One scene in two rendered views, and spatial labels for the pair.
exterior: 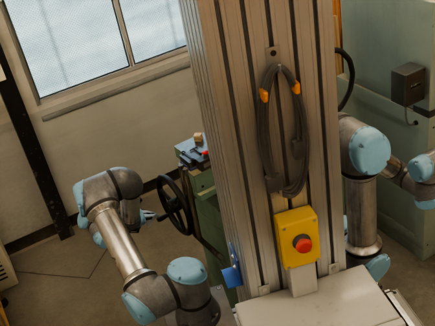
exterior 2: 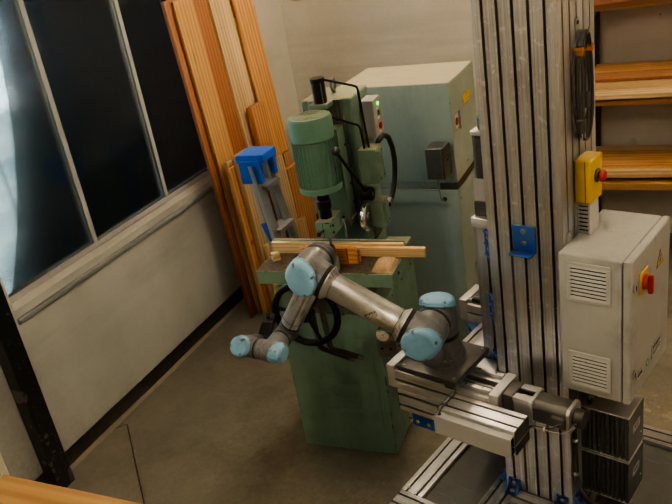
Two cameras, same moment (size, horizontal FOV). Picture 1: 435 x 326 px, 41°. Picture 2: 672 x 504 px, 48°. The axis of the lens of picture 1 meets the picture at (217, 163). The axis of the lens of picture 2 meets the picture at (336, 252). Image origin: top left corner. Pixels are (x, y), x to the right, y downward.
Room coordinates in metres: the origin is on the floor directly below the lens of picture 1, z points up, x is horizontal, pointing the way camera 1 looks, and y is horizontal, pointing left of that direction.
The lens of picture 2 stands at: (-0.12, 1.71, 2.20)
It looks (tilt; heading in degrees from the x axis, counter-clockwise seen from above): 24 degrees down; 321
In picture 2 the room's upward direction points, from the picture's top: 10 degrees counter-clockwise
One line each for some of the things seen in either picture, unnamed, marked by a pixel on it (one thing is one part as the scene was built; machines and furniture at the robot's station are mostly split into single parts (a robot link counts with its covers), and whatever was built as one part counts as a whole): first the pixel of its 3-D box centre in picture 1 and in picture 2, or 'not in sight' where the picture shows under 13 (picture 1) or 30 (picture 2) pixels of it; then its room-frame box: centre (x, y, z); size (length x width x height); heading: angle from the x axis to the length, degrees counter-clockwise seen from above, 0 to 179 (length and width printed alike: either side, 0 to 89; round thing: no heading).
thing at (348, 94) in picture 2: not in sight; (346, 173); (2.27, -0.35, 1.16); 0.22 x 0.22 x 0.72; 27
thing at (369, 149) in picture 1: (360, 206); not in sight; (1.29, -0.38, 1.19); 0.15 x 0.12 x 0.55; 23
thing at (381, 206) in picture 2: not in sight; (377, 211); (2.08, -0.33, 1.02); 0.09 x 0.07 x 0.12; 27
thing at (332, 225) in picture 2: not in sight; (330, 225); (2.15, -0.11, 1.03); 0.14 x 0.07 x 0.09; 117
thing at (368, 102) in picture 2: not in sight; (371, 116); (2.16, -0.44, 1.40); 0.10 x 0.06 x 0.16; 117
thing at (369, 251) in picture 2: not in sight; (360, 251); (2.03, -0.15, 0.92); 0.55 x 0.02 x 0.04; 27
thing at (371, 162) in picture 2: not in sight; (372, 163); (2.10, -0.35, 1.23); 0.09 x 0.08 x 0.15; 117
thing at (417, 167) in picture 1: (428, 165); not in sight; (1.39, -0.62, 1.21); 0.11 x 0.08 x 0.09; 113
